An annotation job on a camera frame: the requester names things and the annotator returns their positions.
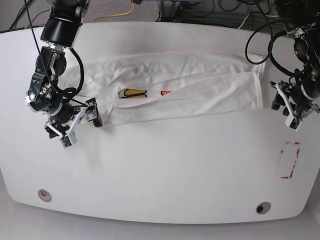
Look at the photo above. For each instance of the right table cable grommet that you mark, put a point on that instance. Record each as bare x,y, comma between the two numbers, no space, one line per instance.
263,208

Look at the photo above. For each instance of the table cable grommet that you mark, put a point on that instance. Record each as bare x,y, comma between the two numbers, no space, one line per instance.
44,195
263,208

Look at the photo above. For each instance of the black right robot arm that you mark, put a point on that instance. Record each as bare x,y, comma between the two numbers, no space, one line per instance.
44,95

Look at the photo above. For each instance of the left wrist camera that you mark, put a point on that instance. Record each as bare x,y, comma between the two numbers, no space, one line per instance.
293,122

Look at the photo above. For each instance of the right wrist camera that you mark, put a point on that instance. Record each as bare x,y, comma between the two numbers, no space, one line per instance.
68,140

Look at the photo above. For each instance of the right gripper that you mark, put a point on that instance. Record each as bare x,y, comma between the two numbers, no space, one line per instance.
68,113

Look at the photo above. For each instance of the red tape rectangle marking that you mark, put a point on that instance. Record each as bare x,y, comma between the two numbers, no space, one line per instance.
289,155

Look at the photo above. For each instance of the white printed t-shirt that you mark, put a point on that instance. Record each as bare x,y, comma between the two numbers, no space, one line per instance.
157,86

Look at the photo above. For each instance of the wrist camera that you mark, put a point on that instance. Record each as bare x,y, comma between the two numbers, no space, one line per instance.
293,122
68,140

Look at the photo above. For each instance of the left table cable grommet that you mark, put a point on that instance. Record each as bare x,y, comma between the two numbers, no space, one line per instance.
44,195

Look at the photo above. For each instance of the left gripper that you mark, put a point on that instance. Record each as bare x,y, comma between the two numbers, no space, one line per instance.
294,98

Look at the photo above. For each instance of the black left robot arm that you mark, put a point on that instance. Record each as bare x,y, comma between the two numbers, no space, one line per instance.
301,18

